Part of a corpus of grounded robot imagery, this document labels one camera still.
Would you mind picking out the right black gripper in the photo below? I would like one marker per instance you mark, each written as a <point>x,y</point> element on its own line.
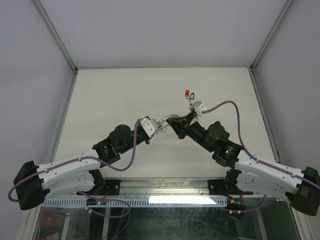
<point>182,125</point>

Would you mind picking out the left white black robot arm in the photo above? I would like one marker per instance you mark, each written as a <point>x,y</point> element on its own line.
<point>35,183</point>

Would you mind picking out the aluminium mounting rail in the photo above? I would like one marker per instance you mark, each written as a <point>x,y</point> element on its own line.
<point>135,187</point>

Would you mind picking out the white slotted cable duct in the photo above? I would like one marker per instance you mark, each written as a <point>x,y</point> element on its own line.
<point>176,201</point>

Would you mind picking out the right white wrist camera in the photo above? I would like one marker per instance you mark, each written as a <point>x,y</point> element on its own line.
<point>198,108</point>

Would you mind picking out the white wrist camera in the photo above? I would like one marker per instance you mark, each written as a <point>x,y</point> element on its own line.
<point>198,108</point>
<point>149,126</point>

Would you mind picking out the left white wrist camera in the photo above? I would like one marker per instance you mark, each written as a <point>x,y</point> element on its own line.
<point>149,126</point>

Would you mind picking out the metal disc with key rings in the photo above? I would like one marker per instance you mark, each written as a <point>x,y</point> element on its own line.
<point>163,125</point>

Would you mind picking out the red handled key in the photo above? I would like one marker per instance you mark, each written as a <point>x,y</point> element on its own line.
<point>187,96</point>

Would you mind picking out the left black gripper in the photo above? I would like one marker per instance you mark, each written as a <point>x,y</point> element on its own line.
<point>148,140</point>

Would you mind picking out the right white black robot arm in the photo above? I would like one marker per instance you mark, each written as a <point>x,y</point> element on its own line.
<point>249,173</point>

